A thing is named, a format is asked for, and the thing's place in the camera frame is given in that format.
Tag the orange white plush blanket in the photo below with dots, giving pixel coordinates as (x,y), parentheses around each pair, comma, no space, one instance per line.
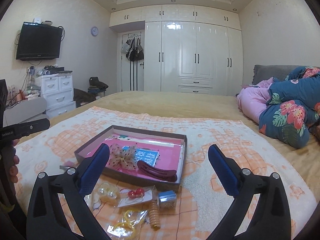
(201,199)

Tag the pink folded quilt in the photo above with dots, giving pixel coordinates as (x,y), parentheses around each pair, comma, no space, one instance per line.
(252,99)

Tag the white built-in wardrobe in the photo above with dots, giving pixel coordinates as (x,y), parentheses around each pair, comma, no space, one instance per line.
(188,48)

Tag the orange spiral hair clip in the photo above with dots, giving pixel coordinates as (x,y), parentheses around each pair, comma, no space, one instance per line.
(154,215)

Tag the grey headboard cushion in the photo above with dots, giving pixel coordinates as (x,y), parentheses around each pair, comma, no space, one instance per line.
(280,72)

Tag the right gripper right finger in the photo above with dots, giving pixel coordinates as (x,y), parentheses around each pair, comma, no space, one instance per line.
(271,218)

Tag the white room door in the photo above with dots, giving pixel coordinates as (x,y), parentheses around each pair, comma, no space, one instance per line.
(130,61)

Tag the purple wall clock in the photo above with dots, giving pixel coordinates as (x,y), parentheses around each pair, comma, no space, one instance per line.
(94,31)

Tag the dotted mesh bow clip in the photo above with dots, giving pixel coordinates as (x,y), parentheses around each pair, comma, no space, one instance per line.
(122,158)

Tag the pink fuzzy pompom clip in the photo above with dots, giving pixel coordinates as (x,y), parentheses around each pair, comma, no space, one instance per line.
(67,165)

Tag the blue floral quilt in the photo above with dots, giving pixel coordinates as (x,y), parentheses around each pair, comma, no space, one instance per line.
(292,107)

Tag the red bead earrings packet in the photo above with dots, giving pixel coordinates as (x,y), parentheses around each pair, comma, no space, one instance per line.
(131,197)

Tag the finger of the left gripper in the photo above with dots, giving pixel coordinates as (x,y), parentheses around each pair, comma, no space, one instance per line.
(17,131)

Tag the black wall television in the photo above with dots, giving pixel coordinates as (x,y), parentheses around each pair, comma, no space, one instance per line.
(39,42)

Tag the tan bed cover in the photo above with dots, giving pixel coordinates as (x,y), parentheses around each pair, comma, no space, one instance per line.
(175,104)

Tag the bags hanging on door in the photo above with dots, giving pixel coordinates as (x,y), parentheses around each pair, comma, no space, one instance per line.
(133,49)

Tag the brown shallow cardboard tray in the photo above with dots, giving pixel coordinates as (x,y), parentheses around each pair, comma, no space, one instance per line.
(88,148)

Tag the person left hand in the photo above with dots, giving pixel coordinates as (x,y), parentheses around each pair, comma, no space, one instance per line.
(14,170)

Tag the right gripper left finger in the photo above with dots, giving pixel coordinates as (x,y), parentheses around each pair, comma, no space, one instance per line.
(46,218)

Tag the blue box of rings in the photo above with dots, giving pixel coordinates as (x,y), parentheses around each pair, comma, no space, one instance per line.
(167,200)

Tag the pearl hair ties packet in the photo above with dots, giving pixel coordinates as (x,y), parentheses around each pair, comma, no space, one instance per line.
(109,194)

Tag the white plastic drawer cabinet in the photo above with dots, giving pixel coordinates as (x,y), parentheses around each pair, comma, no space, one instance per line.
(58,91)

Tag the yellow hair rings packet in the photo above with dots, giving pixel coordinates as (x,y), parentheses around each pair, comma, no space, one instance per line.
(129,226)

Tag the dark clothes pile on stool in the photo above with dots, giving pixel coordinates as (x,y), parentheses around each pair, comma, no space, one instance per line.
(96,86)

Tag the brown clothes heap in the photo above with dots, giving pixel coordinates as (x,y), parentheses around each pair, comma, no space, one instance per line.
(81,97)

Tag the dark red hair claw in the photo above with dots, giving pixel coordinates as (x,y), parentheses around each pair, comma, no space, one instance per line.
(157,173)

